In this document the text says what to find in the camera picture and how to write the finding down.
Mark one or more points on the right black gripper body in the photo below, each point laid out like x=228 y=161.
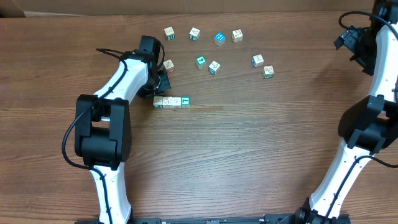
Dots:
x=362 y=43

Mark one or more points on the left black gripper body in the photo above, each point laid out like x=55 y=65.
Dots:
x=157 y=84

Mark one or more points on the blue X top block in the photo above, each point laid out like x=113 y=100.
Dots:
x=167 y=102

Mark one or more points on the wooden block with red print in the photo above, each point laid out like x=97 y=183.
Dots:
x=176 y=102

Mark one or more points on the green 7 top block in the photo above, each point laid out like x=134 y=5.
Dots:
x=185 y=102

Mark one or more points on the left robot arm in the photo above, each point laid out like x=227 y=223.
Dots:
x=102 y=124

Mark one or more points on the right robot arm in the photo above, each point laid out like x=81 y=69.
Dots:
x=365 y=128

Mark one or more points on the block with red Y side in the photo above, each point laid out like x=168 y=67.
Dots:
x=169 y=66

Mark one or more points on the green 4 top block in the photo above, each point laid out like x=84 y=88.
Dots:
x=200 y=62

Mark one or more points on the block with green R side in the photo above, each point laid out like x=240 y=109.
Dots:
x=169 y=33

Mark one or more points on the block with green J side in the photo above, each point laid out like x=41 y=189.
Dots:
x=194 y=34

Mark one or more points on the blue H top block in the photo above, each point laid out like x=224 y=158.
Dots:
x=219 y=39

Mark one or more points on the wooden block with animal drawing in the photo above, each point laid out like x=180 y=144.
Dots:
x=237 y=35

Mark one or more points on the block with green bottom side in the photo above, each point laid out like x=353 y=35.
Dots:
x=268 y=71

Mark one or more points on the block with blue left side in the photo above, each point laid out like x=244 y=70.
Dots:
x=257 y=60

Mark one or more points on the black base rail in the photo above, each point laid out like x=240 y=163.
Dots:
x=211 y=221

